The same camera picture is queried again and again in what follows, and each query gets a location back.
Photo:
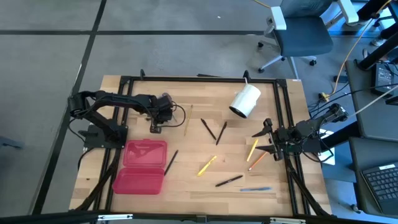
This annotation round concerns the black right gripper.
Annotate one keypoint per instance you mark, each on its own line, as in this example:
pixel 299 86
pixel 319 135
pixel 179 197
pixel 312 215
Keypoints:
pixel 283 137

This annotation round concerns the black pen with print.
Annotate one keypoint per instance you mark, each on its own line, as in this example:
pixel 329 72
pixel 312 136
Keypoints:
pixel 229 180

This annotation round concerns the white cylindrical camera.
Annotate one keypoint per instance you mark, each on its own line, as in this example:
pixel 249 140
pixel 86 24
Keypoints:
pixel 247 98

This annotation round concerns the silver frame bracket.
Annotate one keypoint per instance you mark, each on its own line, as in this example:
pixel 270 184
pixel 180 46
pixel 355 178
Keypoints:
pixel 115 217
pixel 287 221

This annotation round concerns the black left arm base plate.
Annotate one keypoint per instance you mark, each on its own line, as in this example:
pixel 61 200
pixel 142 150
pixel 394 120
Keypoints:
pixel 93 143

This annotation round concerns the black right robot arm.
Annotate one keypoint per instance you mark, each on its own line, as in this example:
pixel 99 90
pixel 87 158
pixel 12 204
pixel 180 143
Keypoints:
pixel 311 126

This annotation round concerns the dark grey desk top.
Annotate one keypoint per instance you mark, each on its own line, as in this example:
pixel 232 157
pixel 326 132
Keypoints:
pixel 360 152
pixel 373 124

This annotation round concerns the white paper sheet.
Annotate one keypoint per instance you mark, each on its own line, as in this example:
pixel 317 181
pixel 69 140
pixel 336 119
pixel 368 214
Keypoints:
pixel 329 157

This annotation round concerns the blue pen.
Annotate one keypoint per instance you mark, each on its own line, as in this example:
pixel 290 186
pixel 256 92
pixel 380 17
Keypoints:
pixel 255 188

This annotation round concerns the yellow pen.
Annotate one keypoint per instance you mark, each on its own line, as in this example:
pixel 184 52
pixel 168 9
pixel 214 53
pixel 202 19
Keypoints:
pixel 252 150

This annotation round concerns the red plastic pencil box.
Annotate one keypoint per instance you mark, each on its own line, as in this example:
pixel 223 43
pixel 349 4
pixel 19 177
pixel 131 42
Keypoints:
pixel 140 183

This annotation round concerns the orange pencil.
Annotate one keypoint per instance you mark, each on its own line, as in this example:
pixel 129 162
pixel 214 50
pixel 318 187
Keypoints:
pixel 257 161

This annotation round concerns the black desk crossbar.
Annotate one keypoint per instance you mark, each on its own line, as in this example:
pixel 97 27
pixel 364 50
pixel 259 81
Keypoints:
pixel 345 133

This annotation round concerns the black power adapter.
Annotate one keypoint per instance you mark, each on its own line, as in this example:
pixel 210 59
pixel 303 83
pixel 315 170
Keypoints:
pixel 382 77

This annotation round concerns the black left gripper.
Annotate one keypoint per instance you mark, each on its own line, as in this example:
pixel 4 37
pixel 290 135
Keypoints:
pixel 163 110

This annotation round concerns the yellow highlighter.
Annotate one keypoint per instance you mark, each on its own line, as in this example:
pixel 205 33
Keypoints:
pixel 206 165

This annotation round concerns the black chair base with casters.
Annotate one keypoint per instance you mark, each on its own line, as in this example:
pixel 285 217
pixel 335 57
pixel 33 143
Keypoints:
pixel 375 15

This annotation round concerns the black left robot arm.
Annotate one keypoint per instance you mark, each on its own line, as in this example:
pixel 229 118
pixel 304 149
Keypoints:
pixel 124 101

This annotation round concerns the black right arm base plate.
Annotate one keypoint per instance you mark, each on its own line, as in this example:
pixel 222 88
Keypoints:
pixel 312 146

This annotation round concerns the black laptop keyboard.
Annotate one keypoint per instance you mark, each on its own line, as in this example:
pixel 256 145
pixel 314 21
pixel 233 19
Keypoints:
pixel 384 183

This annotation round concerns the black desk leg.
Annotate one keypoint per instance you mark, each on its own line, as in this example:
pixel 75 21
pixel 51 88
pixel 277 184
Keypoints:
pixel 377 53

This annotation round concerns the grey and white office chair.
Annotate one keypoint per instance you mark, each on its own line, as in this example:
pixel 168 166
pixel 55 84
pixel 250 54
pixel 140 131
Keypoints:
pixel 303 37

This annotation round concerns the person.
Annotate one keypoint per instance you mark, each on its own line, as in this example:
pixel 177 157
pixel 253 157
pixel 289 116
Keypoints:
pixel 370 9

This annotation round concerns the black aluminium table frame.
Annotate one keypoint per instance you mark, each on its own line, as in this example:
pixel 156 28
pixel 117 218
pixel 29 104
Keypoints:
pixel 202 79

